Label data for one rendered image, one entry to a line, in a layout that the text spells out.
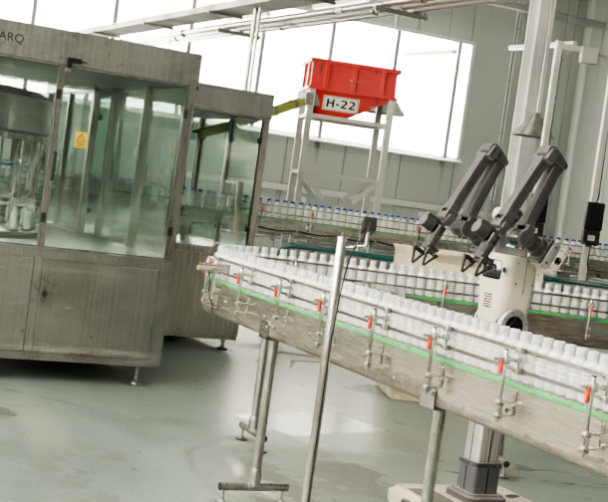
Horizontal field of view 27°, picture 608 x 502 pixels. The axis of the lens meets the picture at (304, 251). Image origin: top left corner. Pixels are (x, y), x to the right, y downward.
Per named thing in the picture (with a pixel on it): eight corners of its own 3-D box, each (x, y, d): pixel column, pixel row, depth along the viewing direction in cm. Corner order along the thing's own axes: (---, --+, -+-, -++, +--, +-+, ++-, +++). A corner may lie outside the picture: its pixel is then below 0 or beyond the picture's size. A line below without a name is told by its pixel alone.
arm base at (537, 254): (543, 239, 541) (528, 261, 539) (531, 228, 538) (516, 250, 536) (555, 241, 533) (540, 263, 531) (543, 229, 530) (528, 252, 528)
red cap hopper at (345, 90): (272, 340, 1231) (311, 56, 1216) (265, 330, 1302) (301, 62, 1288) (364, 351, 1244) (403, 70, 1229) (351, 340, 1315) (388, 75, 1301)
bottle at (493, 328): (498, 373, 434) (505, 326, 433) (481, 370, 433) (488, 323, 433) (494, 370, 440) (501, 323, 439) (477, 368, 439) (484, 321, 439)
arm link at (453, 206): (503, 149, 570) (489, 149, 580) (494, 141, 568) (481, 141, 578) (454, 226, 563) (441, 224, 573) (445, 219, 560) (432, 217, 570)
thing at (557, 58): (517, 284, 1171) (554, 39, 1159) (525, 285, 1175) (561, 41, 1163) (523, 286, 1162) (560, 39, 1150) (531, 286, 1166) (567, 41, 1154)
